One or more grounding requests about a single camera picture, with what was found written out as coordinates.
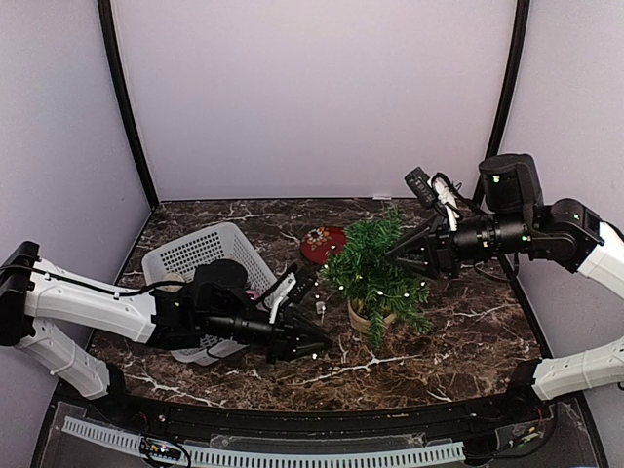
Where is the black front rail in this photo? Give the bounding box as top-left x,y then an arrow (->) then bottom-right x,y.
89,394 -> 555,441

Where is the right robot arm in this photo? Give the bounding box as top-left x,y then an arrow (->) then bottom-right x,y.
387,154 -> 623,423

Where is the red floral plate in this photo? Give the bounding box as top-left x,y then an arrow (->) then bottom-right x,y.
300,226 -> 347,265

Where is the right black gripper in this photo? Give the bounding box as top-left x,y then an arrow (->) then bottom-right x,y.
386,210 -> 533,279

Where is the right black frame post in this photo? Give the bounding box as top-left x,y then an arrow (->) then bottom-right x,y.
485,0 -> 531,162

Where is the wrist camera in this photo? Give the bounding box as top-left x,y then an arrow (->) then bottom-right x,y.
404,167 -> 463,231
269,263 -> 316,325

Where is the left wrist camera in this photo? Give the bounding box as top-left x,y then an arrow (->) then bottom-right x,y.
269,263 -> 316,325

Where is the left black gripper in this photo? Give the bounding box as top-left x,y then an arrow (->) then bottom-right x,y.
201,306 -> 333,366

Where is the white plastic basket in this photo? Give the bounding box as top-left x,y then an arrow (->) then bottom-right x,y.
141,222 -> 276,366

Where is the small potted christmas tree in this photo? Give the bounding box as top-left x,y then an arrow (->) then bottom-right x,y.
321,207 -> 433,350

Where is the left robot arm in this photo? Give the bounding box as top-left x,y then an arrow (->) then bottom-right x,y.
1,241 -> 332,425

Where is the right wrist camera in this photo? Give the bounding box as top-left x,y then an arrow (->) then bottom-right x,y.
404,167 -> 463,231

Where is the beige fluffy ornament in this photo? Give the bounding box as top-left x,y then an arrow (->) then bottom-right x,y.
161,272 -> 186,293

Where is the white cable duct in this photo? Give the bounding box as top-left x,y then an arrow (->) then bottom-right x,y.
61,416 -> 466,467

